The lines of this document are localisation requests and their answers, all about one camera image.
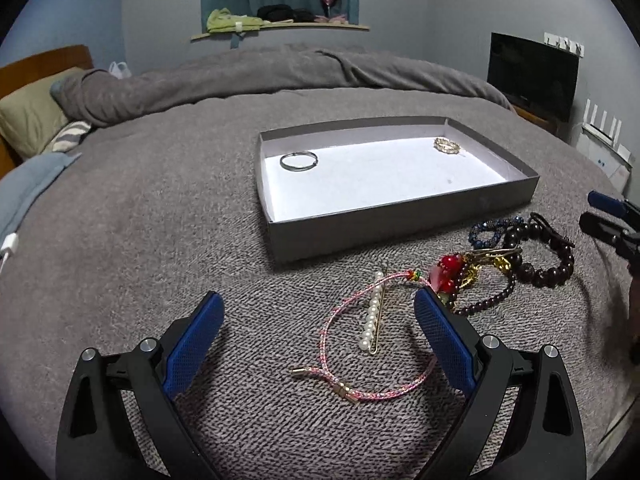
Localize white wall hooks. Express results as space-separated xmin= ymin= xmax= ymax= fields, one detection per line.
xmin=544 ymin=32 xmax=586 ymax=57

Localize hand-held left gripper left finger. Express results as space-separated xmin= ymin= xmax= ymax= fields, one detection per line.
xmin=56 ymin=291 xmax=226 ymax=480

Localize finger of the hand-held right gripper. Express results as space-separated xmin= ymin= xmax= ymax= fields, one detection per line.
xmin=579 ymin=212 xmax=640 ymax=262
xmin=587 ymin=190 xmax=640 ymax=219

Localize blue bead bracelet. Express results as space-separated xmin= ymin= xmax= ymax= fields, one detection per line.
xmin=468 ymin=216 xmax=525 ymax=250

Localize striped pillow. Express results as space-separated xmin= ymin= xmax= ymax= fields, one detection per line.
xmin=42 ymin=120 xmax=93 ymax=155

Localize grey cardboard tray box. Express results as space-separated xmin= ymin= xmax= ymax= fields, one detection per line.
xmin=258 ymin=116 xmax=541 ymax=264

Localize wooden window sill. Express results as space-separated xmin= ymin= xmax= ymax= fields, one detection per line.
xmin=190 ymin=24 xmax=371 ymax=42

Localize white box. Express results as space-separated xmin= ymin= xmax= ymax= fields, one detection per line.
xmin=577 ymin=130 xmax=633 ymax=191

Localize black cloth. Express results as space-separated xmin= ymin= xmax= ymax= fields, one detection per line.
xmin=256 ymin=4 xmax=316 ymax=23

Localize red bead bracelet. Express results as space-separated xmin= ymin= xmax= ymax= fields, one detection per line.
xmin=427 ymin=254 xmax=473 ymax=295

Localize pink cord bracelet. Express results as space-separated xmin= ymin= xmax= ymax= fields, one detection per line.
xmin=292 ymin=270 xmax=438 ymax=405

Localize grey knit bed blanket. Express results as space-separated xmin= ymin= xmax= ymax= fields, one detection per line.
xmin=0 ymin=85 xmax=640 ymax=480

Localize dark purple bead bracelet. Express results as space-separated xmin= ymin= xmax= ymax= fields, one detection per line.
xmin=437 ymin=255 xmax=518 ymax=316

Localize light blue cloth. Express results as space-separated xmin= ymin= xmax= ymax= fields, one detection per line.
xmin=0 ymin=152 xmax=83 ymax=256

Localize silver ring bangle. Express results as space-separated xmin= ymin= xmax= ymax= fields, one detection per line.
xmin=280 ymin=152 xmax=319 ymax=172

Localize black flat screen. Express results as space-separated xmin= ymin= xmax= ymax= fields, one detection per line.
xmin=487 ymin=32 xmax=581 ymax=122

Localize green cloth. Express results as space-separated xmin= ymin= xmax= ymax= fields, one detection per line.
xmin=206 ymin=8 xmax=264 ymax=35

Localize white charger cable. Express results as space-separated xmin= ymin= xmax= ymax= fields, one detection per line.
xmin=0 ymin=232 xmax=21 ymax=263

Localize wooden headboard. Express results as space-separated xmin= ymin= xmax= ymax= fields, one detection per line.
xmin=0 ymin=45 xmax=94 ymax=181

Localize large dark bead bracelet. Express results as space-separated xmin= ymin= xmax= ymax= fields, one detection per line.
xmin=501 ymin=222 xmax=576 ymax=289

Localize wooden screen stand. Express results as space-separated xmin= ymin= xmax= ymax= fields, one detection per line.
xmin=510 ymin=102 xmax=563 ymax=136

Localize grey folded duvet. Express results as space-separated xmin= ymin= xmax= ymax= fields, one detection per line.
xmin=50 ymin=49 xmax=516 ymax=128

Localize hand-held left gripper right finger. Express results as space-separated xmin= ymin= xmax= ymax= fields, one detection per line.
xmin=414 ymin=287 xmax=587 ymax=480

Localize pearl hair clip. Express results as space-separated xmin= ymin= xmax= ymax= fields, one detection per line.
xmin=357 ymin=270 xmax=388 ymax=357

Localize olive green pillow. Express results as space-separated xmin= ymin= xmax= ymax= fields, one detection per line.
xmin=0 ymin=66 xmax=88 ymax=158

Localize white router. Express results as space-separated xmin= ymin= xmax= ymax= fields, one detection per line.
xmin=580 ymin=100 xmax=633 ymax=161

